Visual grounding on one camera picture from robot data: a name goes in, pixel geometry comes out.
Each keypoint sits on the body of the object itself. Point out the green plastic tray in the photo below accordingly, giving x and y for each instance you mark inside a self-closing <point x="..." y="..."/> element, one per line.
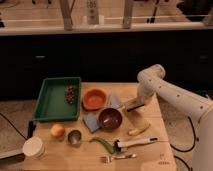
<point x="51" y="103"/>

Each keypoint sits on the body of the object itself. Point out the orange bowl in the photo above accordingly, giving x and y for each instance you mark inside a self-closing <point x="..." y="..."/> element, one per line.
<point x="94" y="99"/>

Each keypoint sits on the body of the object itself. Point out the dark purple bowl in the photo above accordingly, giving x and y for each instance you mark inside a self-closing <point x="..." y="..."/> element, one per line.
<point x="110" y="119"/>

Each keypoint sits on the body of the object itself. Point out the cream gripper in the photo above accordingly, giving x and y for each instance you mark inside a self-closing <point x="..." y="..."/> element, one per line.
<point x="139" y="98"/>

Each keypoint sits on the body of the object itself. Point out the red grape bunch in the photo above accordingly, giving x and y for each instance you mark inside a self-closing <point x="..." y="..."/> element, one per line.
<point x="70" y="94"/>

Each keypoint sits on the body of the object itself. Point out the silver fork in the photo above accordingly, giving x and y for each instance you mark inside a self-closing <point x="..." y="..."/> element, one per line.
<point x="109" y="159"/>

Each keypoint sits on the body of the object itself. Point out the metal cup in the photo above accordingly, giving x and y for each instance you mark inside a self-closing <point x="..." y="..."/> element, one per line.
<point x="74" y="138"/>

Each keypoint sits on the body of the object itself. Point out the blue cloth near orange bowl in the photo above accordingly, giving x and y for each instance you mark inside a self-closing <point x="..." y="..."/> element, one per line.
<point x="114" y="102"/>

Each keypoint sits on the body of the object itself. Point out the yellow banana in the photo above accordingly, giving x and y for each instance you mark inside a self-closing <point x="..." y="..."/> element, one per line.
<point x="137" y="131"/>

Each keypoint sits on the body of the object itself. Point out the white paper cup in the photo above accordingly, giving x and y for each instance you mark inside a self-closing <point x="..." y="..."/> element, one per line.
<point x="33" y="147"/>

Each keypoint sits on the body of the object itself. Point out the peach apple fruit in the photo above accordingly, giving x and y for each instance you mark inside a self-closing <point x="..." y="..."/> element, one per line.
<point x="57" y="130"/>

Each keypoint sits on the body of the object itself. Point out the blue sponge cloth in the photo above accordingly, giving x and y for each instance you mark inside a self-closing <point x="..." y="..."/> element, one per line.
<point x="91" y="122"/>

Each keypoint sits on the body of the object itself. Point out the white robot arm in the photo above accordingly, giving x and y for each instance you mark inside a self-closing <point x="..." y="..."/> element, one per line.
<point x="151" y="80"/>

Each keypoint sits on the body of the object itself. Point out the green chili pepper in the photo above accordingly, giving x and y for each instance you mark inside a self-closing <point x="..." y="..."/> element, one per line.
<point x="106" y="145"/>

